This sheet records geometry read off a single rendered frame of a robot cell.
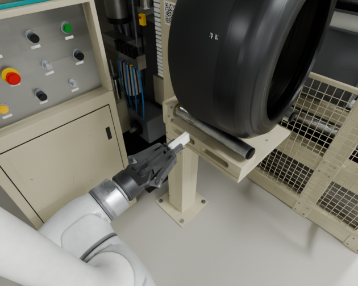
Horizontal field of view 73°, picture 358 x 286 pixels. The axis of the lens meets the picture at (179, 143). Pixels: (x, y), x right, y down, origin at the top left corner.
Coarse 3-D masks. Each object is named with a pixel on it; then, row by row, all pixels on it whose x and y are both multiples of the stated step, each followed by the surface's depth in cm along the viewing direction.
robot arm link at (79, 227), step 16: (64, 208) 52; (80, 208) 52; (96, 208) 53; (48, 224) 50; (64, 224) 50; (80, 224) 50; (96, 224) 51; (64, 240) 48; (80, 240) 49; (96, 240) 49; (80, 256) 48
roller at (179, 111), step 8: (176, 112) 95; (184, 112) 92; (192, 120) 90; (200, 120) 88; (200, 128) 89; (208, 128) 86; (216, 128) 85; (216, 136) 84; (224, 136) 82; (232, 136) 82; (224, 144) 83; (232, 144) 80; (240, 144) 79; (240, 152) 79; (248, 152) 77
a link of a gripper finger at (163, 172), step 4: (172, 156) 63; (176, 156) 63; (168, 160) 63; (172, 160) 62; (168, 164) 62; (172, 164) 63; (164, 168) 61; (168, 168) 62; (172, 168) 64; (160, 172) 60; (164, 172) 60; (168, 172) 62; (156, 176) 60; (160, 176) 60; (164, 176) 61; (156, 180) 59; (160, 180) 59; (156, 184) 59
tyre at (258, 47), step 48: (192, 0) 55; (240, 0) 49; (288, 0) 48; (336, 0) 72; (192, 48) 58; (240, 48) 51; (288, 48) 93; (192, 96) 66; (240, 96) 56; (288, 96) 85
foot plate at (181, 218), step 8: (168, 192) 174; (160, 200) 168; (168, 200) 169; (200, 200) 169; (168, 208) 165; (176, 208) 165; (192, 208) 165; (200, 208) 165; (176, 216) 161; (184, 216) 161; (192, 216) 161; (184, 224) 156
